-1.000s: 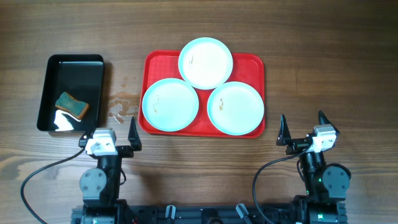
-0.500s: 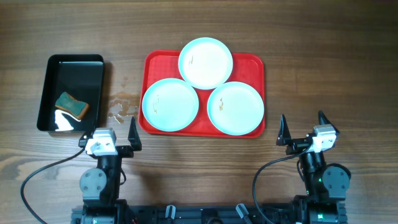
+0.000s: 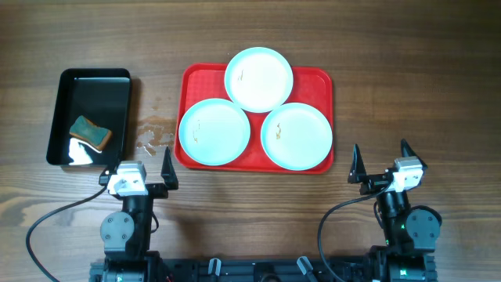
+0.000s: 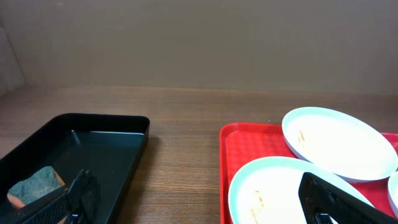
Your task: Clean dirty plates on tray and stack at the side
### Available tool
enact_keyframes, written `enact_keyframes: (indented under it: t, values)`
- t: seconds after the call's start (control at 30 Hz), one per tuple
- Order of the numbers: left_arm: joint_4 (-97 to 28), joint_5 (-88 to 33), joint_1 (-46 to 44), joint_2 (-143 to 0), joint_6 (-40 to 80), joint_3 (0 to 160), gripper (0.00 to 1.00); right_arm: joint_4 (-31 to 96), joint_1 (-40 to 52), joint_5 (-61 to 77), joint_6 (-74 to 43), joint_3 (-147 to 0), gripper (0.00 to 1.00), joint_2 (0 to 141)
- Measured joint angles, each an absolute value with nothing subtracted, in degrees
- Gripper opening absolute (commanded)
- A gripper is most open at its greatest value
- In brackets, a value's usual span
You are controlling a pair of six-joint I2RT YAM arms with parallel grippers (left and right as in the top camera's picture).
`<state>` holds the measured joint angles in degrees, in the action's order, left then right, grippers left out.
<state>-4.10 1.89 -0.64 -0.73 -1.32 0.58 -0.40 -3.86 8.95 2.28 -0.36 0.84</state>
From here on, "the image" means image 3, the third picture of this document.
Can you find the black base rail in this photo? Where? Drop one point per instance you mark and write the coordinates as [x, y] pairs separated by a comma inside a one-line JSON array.
[[351, 268]]

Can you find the green and orange sponge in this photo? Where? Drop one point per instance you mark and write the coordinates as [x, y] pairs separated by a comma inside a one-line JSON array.
[[85, 130]]

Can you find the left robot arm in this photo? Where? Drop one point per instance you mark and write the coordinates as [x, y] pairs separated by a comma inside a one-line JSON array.
[[126, 233]]

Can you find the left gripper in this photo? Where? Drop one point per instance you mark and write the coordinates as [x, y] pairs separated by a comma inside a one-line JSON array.
[[170, 178]]

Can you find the light blue plate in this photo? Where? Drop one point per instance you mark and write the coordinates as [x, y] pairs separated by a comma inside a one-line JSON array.
[[296, 136], [258, 79], [214, 132]]

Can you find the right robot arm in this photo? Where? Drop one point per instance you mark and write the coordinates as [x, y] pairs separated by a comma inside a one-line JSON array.
[[410, 232]]

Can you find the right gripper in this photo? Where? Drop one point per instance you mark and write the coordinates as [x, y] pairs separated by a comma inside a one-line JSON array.
[[373, 182]]

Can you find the black rectangular container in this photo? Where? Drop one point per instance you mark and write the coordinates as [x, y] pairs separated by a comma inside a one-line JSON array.
[[102, 95]]

